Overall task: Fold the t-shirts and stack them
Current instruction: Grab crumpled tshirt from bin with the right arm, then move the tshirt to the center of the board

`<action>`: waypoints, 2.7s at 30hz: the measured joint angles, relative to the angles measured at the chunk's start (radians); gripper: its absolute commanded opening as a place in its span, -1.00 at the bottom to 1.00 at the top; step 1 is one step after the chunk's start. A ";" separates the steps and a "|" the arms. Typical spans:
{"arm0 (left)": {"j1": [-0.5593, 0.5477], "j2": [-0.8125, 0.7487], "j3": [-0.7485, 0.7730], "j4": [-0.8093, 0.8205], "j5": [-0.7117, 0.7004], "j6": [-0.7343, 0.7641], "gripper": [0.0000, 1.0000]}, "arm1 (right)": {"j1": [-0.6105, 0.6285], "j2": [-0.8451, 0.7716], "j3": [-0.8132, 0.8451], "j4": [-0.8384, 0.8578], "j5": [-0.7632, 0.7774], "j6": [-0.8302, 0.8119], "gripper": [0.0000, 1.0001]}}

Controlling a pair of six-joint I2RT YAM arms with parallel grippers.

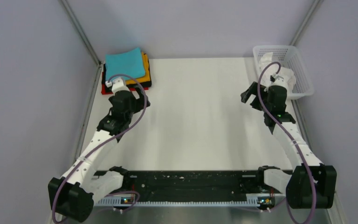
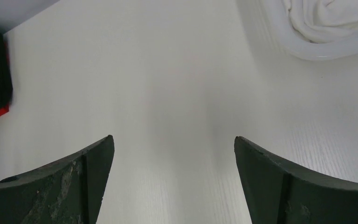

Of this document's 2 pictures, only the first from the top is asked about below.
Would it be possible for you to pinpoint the white slotted cable duct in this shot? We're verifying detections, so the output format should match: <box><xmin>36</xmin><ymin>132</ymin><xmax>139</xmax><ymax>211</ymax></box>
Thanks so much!
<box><xmin>95</xmin><ymin>194</ymin><xmax>284</xmax><ymax>208</ymax></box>

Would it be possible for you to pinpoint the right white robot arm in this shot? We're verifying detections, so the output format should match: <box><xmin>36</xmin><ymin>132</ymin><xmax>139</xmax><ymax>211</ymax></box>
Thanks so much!
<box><xmin>241</xmin><ymin>82</ymin><xmax>337</xmax><ymax>209</ymax></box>

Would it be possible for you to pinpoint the white plastic basket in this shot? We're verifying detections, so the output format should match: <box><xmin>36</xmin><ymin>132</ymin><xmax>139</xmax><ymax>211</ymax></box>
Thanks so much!
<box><xmin>253</xmin><ymin>45</ymin><xmax>314</xmax><ymax>100</ymax></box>

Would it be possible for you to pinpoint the white t shirt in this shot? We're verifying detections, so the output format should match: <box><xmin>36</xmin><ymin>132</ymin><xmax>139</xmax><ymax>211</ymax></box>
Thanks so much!
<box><xmin>258</xmin><ymin>52</ymin><xmax>296</xmax><ymax>93</ymax></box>

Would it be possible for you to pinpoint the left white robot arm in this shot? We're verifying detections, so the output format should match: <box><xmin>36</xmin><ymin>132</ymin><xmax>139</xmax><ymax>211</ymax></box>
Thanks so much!
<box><xmin>48</xmin><ymin>87</ymin><xmax>150</xmax><ymax>224</ymax></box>

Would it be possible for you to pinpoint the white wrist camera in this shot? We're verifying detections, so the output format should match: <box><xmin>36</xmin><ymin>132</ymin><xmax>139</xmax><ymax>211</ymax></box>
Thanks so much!
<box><xmin>269</xmin><ymin>74</ymin><xmax>289</xmax><ymax>90</ymax></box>
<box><xmin>105</xmin><ymin>77</ymin><xmax>129</xmax><ymax>94</ymax></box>

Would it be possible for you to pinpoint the folded cyan t shirt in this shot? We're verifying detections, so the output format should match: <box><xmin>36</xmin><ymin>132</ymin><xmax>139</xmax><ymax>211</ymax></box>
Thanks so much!
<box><xmin>105</xmin><ymin>48</ymin><xmax>141</xmax><ymax>81</ymax></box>

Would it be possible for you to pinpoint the folded red t shirt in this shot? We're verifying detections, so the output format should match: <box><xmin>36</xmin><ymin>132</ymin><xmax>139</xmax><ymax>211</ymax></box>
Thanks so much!
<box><xmin>101</xmin><ymin>82</ymin><xmax>152</xmax><ymax>95</ymax></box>

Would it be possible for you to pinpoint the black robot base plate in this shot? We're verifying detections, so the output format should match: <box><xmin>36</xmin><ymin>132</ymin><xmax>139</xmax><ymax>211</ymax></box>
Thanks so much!
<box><xmin>115</xmin><ymin>170</ymin><xmax>279</xmax><ymax>203</ymax></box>

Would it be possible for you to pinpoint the folded black t shirt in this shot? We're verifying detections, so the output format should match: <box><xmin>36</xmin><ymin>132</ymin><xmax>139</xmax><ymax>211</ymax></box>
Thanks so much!
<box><xmin>101</xmin><ymin>52</ymin><xmax>152</xmax><ymax>95</ymax></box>

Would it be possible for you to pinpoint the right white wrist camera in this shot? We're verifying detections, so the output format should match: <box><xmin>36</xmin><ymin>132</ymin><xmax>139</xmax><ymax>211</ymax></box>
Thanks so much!
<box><xmin>269</xmin><ymin>74</ymin><xmax>289</xmax><ymax>90</ymax></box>

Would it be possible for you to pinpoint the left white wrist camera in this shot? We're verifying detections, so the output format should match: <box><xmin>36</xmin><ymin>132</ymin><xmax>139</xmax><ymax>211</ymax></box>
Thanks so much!
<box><xmin>105</xmin><ymin>77</ymin><xmax>129</xmax><ymax>94</ymax></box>

